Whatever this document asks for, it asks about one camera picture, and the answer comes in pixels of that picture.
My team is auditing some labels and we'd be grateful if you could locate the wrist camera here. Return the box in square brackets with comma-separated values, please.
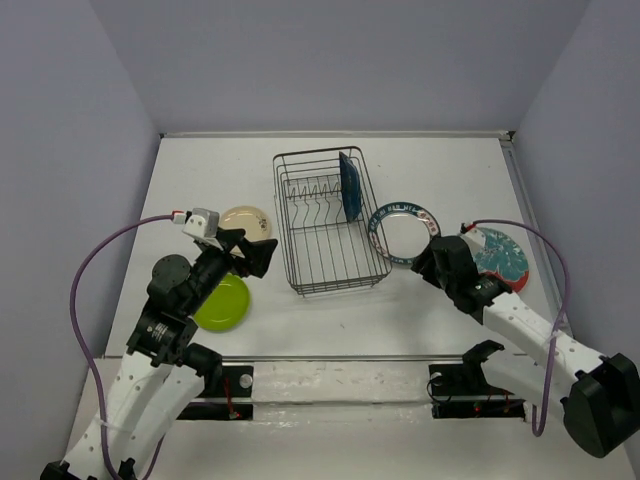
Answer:
[182, 208, 220, 242]
[459, 223, 486, 254]

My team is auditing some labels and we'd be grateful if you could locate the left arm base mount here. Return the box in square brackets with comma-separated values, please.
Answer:
[178, 364, 254, 421]

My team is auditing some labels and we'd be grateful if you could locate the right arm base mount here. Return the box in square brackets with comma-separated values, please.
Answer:
[426, 340, 526, 420]

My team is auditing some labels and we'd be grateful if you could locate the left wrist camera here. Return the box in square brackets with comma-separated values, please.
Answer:
[182, 208, 220, 242]

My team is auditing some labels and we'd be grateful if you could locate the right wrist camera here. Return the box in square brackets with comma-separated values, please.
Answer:
[459, 223, 486, 254]

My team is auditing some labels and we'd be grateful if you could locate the lime green plate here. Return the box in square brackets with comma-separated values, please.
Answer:
[194, 274, 251, 332]

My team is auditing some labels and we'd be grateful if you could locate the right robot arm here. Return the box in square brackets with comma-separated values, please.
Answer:
[411, 233, 639, 458]

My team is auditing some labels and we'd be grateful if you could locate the wire dish rack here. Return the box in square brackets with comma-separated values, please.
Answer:
[272, 145, 392, 297]

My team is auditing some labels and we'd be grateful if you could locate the red and teal plate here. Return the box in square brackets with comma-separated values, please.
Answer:
[474, 227, 529, 293]

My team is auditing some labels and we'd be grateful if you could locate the cream plate with flower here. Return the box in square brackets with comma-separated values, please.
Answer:
[219, 205, 272, 242]

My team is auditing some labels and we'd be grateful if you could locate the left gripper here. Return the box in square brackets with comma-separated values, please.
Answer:
[185, 227, 279, 313]

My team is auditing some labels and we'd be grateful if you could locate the dark blue plate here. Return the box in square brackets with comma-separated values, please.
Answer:
[339, 152, 362, 223]

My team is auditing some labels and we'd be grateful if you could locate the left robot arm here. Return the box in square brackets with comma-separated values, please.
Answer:
[41, 229, 278, 479]

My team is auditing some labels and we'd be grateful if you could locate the white plate teal lettered rim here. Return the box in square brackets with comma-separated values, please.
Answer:
[367, 201, 441, 266]

